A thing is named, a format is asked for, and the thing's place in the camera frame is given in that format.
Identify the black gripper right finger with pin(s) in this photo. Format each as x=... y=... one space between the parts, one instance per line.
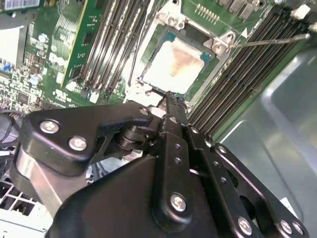
x=223 y=178

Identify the silver CPU chip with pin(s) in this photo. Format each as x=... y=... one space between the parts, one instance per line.
x=173 y=67

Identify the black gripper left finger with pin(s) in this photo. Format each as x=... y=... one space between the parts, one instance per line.
x=62 y=138

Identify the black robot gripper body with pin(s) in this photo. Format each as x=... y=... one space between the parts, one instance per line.
x=111 y=210

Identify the metal CPU locking lever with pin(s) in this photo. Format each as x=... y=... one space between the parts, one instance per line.
x=133 y=60
x=272 y=41

